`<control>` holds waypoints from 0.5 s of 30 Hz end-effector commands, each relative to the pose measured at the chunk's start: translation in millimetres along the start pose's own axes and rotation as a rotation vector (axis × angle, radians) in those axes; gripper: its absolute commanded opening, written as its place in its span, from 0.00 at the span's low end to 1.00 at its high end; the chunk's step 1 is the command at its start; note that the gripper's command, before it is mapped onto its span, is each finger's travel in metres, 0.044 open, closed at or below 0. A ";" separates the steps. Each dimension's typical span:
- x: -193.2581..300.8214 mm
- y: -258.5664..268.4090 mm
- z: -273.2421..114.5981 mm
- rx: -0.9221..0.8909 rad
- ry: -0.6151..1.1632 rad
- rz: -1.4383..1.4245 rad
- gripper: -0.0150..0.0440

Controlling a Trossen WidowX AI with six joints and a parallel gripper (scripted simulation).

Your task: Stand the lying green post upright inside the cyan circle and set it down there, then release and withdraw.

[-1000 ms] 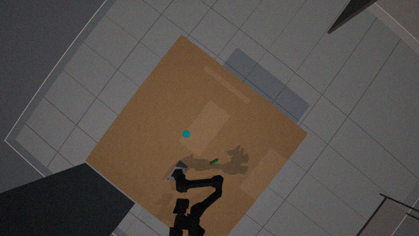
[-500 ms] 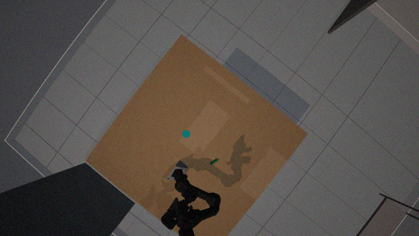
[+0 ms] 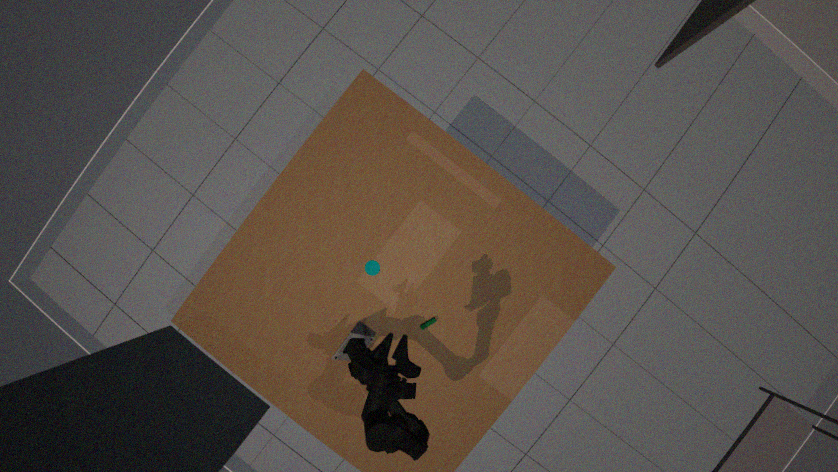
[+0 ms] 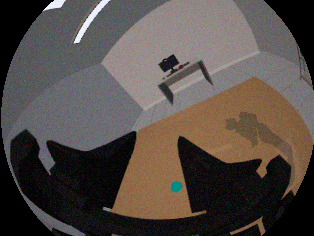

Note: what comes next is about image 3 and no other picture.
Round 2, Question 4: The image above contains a dark green rectangular post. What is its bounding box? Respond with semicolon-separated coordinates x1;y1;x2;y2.
420;317;437;329

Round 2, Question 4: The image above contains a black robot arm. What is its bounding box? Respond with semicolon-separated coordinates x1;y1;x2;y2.
343;338;430;461

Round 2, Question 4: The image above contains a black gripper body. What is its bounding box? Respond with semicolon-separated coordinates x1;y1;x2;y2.
351;358;421;405

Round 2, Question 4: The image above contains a cyan flat circle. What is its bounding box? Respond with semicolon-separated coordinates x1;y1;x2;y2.
365;260;380;276

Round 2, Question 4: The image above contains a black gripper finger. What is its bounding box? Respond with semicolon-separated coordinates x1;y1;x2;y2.
366;332;393;368
391;334;413;368

